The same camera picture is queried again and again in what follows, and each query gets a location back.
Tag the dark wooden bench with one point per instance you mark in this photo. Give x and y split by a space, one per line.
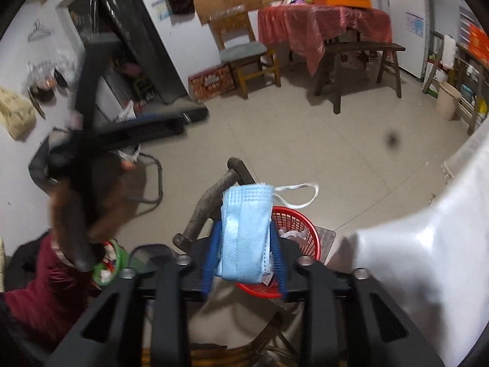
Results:
363 47

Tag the blue white fridge sticker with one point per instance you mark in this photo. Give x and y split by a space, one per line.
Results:
415 25

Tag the dark wooden chair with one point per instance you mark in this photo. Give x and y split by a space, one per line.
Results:
208 206

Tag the beige wall bag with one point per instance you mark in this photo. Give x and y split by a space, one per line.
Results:
17 114

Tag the person's left hand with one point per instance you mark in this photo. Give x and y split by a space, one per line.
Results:
110 206

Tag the red printed carton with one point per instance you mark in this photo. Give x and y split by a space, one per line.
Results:
212 82

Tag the white refrigerator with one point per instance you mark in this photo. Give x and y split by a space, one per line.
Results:
405 57

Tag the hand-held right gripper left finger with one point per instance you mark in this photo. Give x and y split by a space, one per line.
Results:
212 267

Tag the beige plastic bucket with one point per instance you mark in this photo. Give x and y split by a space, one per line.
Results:
449 101

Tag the blue face mask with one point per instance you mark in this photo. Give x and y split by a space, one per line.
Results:
244 229

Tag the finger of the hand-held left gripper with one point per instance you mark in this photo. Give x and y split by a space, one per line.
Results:
152 132
191 114

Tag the white towel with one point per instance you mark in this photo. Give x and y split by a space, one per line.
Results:
449 51

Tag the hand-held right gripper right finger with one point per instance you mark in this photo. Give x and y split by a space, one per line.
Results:
280 271

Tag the grey mesh waste bin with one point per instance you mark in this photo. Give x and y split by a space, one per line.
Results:
149 258

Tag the wooden chair with grey cushion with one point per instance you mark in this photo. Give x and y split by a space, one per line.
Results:
242 51

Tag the grey white marble tablecloth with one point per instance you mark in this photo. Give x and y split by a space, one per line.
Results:
420 244

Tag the clear plastic wrapper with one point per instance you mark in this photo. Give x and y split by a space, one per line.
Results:
292 235

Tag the red orange gift box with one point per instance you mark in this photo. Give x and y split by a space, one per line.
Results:
479 42

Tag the rattan chair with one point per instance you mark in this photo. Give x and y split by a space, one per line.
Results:
263 336

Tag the red plastic table cover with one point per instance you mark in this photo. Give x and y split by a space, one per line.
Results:
305 26

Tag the red plastic basket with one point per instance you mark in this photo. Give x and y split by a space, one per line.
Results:
301 233

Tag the metal frame chair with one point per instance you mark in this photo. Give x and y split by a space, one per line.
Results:
158 176

